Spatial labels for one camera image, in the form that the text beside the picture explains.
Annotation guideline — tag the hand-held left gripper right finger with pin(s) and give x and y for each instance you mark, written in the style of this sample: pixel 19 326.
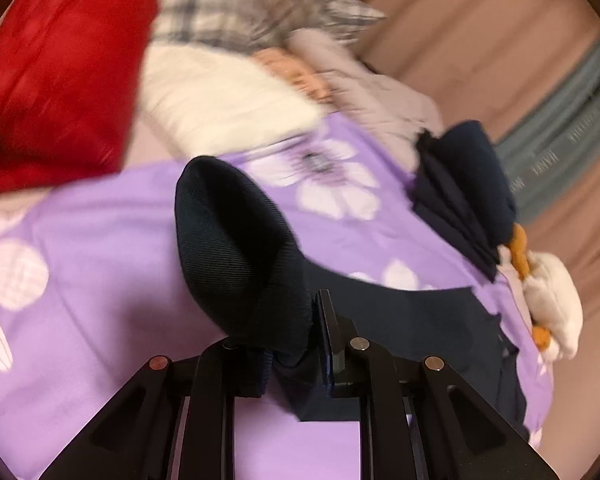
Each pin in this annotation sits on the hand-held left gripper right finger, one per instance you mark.
pixel 326 340

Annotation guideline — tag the peach patterned cloth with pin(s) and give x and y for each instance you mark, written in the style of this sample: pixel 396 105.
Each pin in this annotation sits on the peach patterned cloth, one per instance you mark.
pixel 295 72

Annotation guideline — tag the white goose plush toy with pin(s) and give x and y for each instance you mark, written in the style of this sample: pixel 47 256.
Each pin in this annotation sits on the white goose plush toy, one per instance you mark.
pixel 550 290

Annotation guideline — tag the grey plaid cloth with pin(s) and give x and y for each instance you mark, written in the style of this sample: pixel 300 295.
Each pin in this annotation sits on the grey plaid cloth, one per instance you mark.
pixel 250 5

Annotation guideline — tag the pale grey garment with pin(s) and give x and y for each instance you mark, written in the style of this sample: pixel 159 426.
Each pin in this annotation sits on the pale grey garment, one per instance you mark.
pixel 375 100

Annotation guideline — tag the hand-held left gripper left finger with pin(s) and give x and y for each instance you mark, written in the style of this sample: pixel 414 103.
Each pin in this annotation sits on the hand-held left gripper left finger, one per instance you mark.
pixel 215 375

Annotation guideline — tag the folded navy clothes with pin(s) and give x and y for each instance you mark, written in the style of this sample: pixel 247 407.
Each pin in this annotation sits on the folded navy clothes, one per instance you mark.
pixel 460 190

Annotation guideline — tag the white fluffy cloth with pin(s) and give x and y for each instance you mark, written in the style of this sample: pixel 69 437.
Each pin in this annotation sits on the white fluffy cloth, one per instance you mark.
pixel 220 105

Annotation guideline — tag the red puffer jacket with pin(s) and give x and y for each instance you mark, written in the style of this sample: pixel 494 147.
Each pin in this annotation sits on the red puffer jacket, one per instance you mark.
pixel 55 70

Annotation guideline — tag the purple floral bed sheet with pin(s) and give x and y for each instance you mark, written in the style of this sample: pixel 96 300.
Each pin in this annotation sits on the purple floral bed sheet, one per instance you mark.
pixel 105 260

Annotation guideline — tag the dark navy garment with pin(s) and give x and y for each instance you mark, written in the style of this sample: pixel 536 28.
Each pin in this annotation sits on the dark navy garment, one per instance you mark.
pixel 225 240

